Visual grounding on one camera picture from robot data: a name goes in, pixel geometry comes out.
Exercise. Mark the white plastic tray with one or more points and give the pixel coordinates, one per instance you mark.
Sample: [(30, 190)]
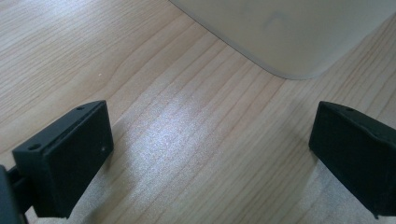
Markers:
[(289, 34)]

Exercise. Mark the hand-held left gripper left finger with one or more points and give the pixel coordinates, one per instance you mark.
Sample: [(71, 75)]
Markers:
[(65, 161)]

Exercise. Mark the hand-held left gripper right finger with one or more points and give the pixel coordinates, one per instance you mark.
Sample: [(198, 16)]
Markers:
[(355, 149)]

